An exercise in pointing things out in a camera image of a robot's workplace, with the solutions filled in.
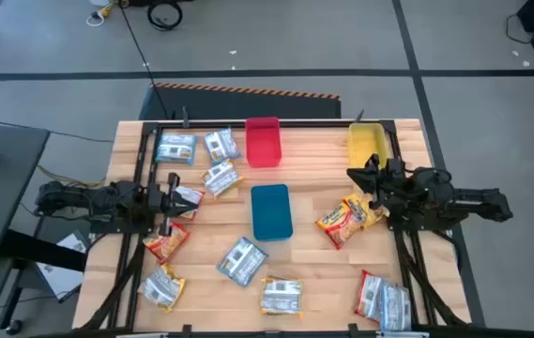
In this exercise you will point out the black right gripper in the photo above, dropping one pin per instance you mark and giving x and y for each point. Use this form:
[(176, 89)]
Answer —
[(393, 185)]

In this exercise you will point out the black aluminium table frame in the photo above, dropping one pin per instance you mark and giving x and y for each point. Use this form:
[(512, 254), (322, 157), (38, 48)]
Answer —
[(313, 123)]

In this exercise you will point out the black hazard-striped floor mat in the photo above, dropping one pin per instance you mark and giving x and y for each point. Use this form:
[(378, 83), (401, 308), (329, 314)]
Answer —
[(238, 105)]

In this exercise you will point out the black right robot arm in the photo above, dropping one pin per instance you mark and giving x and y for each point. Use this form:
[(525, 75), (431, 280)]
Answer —
[(473, 199)]

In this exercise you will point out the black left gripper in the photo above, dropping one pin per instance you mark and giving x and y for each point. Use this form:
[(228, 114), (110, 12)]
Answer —
[(161, 202)]

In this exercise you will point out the white strip on frame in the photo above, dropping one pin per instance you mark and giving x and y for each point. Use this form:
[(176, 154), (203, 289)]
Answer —
[(142, 335), (402, 335)]

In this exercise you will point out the yellow plastic bin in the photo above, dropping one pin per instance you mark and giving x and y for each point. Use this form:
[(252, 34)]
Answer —
[(365, 141)]

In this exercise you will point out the red plastic bin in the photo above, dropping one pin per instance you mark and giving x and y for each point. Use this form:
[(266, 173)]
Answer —
[(263, 145)]

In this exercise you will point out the white paper box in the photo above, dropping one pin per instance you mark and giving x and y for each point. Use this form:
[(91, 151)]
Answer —
[(62, 277)]

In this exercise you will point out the blue plastic bin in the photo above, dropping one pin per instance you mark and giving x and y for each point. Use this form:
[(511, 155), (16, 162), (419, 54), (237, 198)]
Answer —
[(271, 213)]

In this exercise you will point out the blue-edged ramen noodle packet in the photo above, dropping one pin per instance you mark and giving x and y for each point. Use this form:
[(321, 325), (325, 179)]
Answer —
[(241, 261), (176, 149), (395, 307), (222, 145)]

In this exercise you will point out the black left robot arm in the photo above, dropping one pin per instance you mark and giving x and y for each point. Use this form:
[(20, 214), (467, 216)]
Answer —
[(107, 197)]

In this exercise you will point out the black caster wheel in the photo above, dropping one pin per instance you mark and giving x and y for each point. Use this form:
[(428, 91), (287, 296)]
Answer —
[(14, 326)]

